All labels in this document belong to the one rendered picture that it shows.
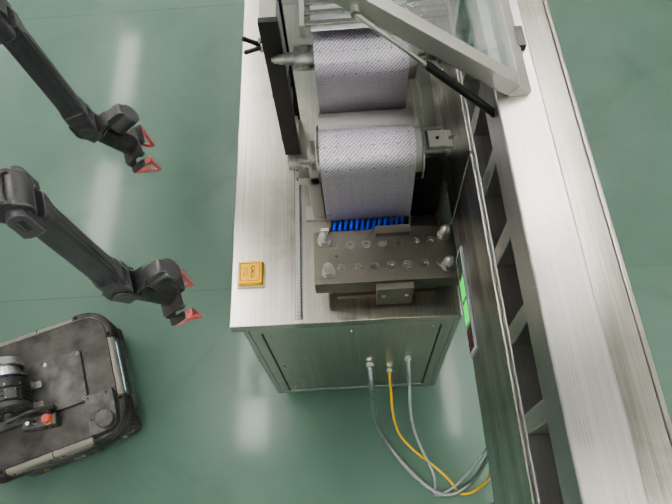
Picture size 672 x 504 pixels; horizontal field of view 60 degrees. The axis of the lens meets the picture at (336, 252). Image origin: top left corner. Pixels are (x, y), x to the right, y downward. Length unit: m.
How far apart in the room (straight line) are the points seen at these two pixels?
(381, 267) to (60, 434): 1.47
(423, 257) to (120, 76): 2.51
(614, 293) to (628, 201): 1.97
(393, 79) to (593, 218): 0.63
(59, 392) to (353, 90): 1.64
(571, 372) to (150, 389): 2.08
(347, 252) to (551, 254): 0.78
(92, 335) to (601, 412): 2.09
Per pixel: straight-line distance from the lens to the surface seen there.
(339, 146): 1.42
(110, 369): 2.50
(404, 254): 1.58
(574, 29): 3.80
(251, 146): 1.98
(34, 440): 2.56
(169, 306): 1.50
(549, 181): 0.99
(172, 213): 3.00
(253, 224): 1.81
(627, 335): 1.15
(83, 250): 1.23
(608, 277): 1.19
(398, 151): 1.43
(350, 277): 1.55
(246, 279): 1.70
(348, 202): 1.56
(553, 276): 0.91
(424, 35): 0.95
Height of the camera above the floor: 2.44
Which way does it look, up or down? 63 degrees down
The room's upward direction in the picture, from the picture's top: 6 degrees counter-clockwise
